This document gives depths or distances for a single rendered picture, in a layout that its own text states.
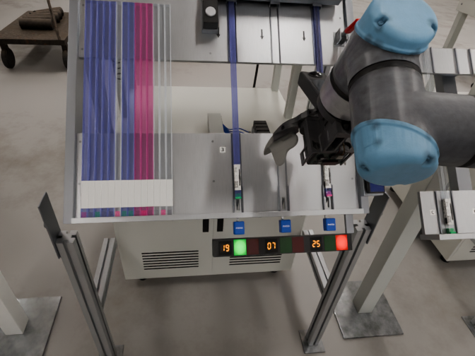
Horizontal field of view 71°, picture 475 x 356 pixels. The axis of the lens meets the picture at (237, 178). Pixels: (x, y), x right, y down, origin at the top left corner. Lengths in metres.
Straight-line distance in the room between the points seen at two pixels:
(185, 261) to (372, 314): 0.80
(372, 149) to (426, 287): 1.51
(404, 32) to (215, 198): 0.54
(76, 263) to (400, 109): 0.80
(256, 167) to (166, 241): 0.61
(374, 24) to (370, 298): 1.23
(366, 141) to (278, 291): 1.25
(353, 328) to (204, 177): 0.97
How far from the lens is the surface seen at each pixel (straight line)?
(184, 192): 0.78
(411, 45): 0.39
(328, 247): 0.86
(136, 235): 1.29
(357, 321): 1.55
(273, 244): 0.81
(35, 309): 1.59
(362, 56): 0.40
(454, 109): 0.38
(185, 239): 1.30
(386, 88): 0.37
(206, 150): 0.80
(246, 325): 1.44
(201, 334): 1.42
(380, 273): 1.36
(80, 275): 0.98
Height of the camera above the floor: 1.27
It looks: 38 degrees down
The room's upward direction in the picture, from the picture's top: 5 degrees clockwise
